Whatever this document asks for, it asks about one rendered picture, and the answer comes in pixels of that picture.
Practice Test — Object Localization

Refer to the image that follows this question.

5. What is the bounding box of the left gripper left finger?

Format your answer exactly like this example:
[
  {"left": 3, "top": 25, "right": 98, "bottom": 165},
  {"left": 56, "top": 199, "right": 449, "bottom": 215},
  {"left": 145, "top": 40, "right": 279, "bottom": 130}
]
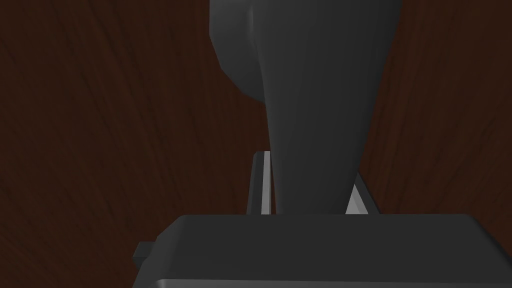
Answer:
[{"left": 246, "top": 150, "right": 273, "bottom": 216}]

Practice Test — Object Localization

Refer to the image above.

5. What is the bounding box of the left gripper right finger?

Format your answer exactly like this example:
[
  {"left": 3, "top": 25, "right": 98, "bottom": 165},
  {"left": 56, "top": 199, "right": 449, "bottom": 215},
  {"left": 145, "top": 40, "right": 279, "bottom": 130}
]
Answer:
[{"left": 345, "top": 171, "right": 381, "bottom": 215}]

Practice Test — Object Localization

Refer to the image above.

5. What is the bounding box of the dark grey curved handle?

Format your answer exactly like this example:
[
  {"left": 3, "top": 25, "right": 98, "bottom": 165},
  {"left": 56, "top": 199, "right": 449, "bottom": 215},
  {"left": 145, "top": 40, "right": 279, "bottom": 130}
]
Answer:
[{"left": 208, "top": 0, "right": 403, "bottom": 215}]

